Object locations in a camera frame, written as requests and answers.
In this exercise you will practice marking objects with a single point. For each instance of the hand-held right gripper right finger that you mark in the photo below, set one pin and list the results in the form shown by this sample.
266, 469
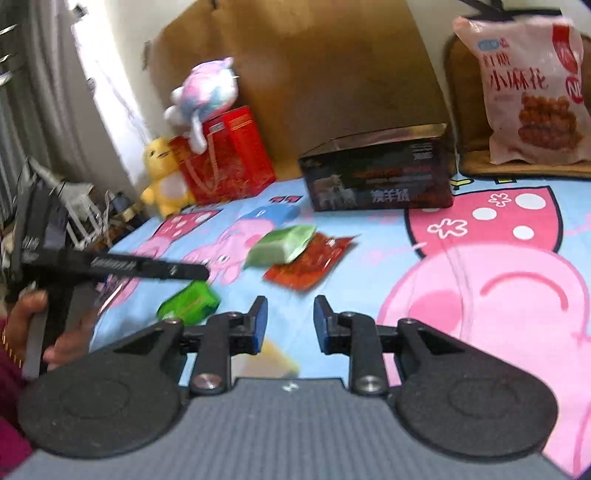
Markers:
319, 323

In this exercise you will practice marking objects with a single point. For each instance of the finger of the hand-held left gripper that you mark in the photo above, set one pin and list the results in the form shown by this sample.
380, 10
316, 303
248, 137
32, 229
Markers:
138, 267

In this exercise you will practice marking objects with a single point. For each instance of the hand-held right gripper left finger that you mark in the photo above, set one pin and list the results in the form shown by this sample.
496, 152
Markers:
261, 323

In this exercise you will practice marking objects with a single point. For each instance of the bright green snack packet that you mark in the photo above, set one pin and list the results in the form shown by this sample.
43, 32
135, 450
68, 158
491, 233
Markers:
189, 300

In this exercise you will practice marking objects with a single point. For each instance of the red snack packet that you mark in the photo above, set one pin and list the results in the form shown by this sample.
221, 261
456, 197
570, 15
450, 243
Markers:
314, 263

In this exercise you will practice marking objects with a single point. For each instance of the black sheep print box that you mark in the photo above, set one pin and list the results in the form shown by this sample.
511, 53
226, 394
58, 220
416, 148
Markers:
378, 175

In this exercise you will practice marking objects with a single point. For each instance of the person's left forearm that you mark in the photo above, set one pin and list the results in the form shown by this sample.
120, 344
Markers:
9, 401

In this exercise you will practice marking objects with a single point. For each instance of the person's left hand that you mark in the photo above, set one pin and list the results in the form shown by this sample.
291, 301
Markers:
18, 323

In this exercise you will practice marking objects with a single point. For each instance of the pale yellow snack packet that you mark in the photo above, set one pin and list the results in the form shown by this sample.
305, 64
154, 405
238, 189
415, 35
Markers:
272, 360

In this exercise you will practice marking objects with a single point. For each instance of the pale green snack packet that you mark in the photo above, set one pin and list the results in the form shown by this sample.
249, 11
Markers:
281, 244

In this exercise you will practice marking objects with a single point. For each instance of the yellow plush toy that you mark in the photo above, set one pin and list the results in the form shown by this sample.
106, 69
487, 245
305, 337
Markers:
161, 180

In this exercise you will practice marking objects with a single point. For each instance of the grey curtain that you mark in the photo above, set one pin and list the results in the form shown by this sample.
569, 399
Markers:
37, 92

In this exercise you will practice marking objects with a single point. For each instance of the printed blanket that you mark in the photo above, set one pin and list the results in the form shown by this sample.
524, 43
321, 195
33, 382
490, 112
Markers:
461, 300

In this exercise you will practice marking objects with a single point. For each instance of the red gift box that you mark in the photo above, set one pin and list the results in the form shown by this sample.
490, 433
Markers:
235, 157

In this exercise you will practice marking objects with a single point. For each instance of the pink and blue plush toy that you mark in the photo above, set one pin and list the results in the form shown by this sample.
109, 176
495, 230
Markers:
207, 87

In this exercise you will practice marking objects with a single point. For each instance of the wood grain board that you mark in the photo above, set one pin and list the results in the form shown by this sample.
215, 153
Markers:
323, 69

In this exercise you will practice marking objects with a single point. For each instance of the brown seat cushion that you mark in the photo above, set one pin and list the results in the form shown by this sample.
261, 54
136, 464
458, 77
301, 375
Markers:
466, 115

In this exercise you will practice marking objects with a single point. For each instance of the large pink snack bag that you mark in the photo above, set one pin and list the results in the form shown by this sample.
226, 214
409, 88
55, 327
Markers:
531, 92

